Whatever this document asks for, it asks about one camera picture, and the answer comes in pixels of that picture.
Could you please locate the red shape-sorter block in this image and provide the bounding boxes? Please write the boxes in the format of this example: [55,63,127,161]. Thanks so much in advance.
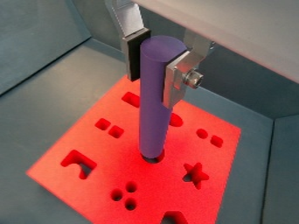
[26,79,240,224]

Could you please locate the purple cylinder peg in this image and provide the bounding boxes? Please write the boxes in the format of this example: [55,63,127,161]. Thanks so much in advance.
[138,36,186,158]

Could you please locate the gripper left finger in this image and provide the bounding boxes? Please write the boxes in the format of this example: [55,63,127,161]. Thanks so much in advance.
[105,0,150,81]

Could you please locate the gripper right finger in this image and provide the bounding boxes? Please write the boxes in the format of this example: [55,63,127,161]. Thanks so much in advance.
[162,30,212,109]

